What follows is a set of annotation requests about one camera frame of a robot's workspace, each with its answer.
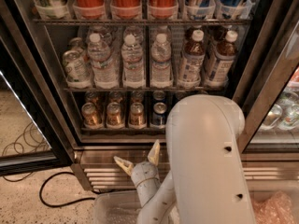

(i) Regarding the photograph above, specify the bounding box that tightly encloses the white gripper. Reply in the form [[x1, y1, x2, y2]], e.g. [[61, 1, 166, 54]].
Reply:
[[114, 140, 161, 206]]

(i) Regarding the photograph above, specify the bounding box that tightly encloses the blue pepsi can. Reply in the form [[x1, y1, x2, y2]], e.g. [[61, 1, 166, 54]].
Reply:
[[152, 103, 167, 126], [175, 91, 187, 100], [152, 91, 166, 104]]

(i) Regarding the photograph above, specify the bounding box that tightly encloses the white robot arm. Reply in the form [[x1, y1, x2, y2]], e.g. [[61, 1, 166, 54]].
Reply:
[[114, 94, 256, 224]]

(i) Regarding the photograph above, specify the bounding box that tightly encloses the gold can front right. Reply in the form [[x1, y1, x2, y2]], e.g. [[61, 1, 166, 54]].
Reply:
[[129, 103, 145, 126]]

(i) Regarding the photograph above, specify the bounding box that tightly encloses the gold can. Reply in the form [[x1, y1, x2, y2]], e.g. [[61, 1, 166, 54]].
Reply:
[[129, 103, 145, 126], [107, 102, 122, 126], [85, 91, 100, 105], [108, 91, 123, 104], [81, 103, 102, 126], [131, 91, 144, 104]]

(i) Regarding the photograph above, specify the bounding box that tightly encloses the gold can front middle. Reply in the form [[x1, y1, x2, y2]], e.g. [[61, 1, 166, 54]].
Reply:
[[107, 102, 122, 126]]

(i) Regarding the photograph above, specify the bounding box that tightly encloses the gold can back right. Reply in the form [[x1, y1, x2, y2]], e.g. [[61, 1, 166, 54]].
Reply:
[[131, 91, 144, 104]]

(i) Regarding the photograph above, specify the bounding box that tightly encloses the gold can back middle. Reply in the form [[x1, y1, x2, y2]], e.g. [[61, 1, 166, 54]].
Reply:
[[108, 91, 123, 104]]

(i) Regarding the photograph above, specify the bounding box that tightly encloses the gold can front left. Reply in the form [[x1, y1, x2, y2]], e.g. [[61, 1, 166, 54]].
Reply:
[[81, 103, 102, 126]]

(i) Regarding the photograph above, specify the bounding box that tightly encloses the gold can back left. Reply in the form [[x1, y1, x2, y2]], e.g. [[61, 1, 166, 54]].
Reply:
[[85, 91, 100, 105]]

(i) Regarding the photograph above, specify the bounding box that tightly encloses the stainless steel fridge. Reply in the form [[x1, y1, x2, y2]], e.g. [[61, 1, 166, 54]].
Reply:
[[11, 0, 298, 190]]

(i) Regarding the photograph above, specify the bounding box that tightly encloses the silver green can front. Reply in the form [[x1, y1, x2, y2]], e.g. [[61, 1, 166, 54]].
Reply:
[[63, 49, 92, 89]]

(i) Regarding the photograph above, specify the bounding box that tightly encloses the silver green can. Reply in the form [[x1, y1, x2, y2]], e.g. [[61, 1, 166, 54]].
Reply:
[[63, 49, 92, 89], [68, 37, 87, 57]]

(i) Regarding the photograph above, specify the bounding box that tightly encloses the open glass fridge door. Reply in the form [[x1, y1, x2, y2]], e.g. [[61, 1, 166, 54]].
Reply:
[[0, 0, 71, 175]]

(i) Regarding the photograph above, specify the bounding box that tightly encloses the silver green can back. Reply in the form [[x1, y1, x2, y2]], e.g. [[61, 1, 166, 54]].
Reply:
[[68, 37, 87, 57]]

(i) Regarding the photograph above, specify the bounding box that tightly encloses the right glass fridge door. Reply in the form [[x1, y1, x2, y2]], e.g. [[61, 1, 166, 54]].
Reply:
[[238, 0, 299, 157]]

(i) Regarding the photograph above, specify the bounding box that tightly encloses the red coca-cola can right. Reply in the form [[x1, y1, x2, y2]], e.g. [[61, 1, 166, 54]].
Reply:
[[149, 0, 176, 19]]

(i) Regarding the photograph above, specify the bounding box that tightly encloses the green white can top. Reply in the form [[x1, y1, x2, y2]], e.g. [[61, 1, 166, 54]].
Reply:
[[35, 0, 69, 20]]

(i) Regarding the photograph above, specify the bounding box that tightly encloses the clear plastic bin left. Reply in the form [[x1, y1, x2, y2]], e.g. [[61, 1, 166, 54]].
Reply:
[[93, 189, 181, 224]]

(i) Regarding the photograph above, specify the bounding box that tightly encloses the clear plastic bin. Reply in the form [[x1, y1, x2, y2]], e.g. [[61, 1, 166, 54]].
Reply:
[[93, 189, 181, 224], [248, 180, 299, 224]]

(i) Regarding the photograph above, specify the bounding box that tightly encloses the clear bubble wrap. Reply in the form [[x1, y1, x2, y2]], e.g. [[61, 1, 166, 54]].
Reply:
[[106, 207, 140, 224]]

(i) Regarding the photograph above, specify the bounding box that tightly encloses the water bottle front left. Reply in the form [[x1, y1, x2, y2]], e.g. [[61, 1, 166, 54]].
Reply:
[[87, 33, 119, 89]]

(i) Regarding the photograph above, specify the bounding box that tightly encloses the water bottle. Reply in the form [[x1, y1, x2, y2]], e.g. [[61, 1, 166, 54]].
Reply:
[[150, 34, 172, 88], [121, 35, 145, 88], [87, 33, 119, 89]]

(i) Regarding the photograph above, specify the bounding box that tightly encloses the water bottle front middle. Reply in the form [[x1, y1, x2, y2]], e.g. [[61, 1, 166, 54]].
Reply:
[[121, 35, 145, 88]]

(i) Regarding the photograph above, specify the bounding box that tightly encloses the water bottle front right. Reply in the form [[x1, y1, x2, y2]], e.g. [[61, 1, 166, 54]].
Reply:
[[150, 34, 172, 88]]

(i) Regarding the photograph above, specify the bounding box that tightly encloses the iced tea bottle right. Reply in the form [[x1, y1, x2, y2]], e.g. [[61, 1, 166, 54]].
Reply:
[[204, 30, 238, 88]]

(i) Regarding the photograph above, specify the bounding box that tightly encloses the iced tea bottle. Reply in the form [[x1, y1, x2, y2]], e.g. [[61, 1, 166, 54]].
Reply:
[[204, 30, 238, 88], [178, 29, 205, 82]]

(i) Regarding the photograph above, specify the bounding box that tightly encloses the clear plastic bin right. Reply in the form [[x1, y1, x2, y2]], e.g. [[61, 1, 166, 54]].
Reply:
[[248, 180, 299, 224]]

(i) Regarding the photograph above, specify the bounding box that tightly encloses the iced tea bottle left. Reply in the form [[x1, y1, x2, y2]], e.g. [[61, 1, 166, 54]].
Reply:
[[178, 29, 205, 82]]

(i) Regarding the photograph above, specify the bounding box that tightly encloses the pink bubble wrap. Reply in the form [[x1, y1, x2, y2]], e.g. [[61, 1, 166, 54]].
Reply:
[[251, 191, 298, 224]]

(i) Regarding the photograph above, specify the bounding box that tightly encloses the black power cable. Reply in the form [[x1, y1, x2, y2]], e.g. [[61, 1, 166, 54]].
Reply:
[[38, 171, 101, 209]]

